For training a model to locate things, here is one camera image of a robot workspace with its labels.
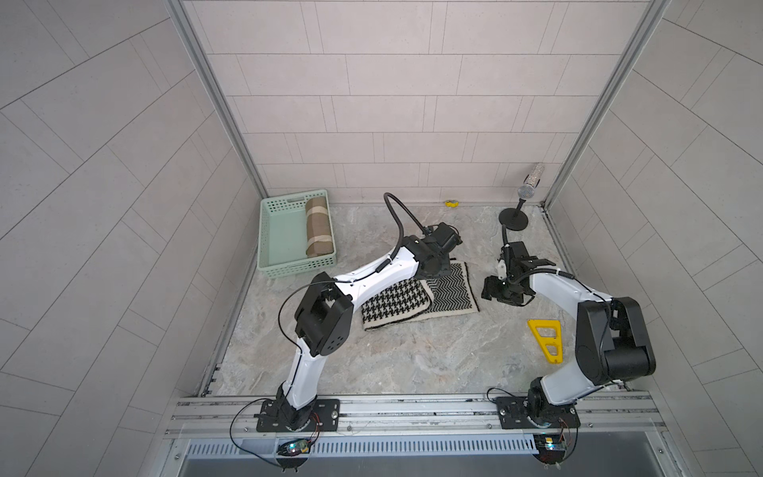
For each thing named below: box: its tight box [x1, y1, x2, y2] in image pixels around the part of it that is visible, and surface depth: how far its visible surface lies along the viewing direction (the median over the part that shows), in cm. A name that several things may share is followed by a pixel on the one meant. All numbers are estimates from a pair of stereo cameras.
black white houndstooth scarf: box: [360, 260, 480, 331], surface depth 89 cm
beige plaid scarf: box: [305, 196, 334, 258], surface depth 103 cm
